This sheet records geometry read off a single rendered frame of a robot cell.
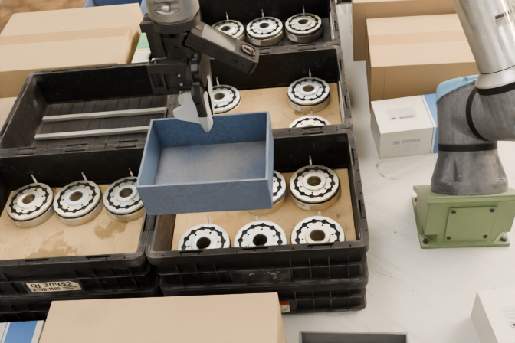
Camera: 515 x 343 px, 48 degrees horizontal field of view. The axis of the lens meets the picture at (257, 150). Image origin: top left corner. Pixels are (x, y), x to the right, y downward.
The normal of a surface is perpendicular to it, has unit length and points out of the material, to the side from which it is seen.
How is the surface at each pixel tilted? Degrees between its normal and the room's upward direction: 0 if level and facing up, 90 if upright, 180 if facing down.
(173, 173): 1
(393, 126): 0
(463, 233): 90
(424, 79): 90
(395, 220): 0
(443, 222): 90
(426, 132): 90
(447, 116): 71
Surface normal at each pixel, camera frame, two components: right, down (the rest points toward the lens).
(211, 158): -0.12, -0.69
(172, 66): -0.08, 0.64
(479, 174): -0.10, -0.22
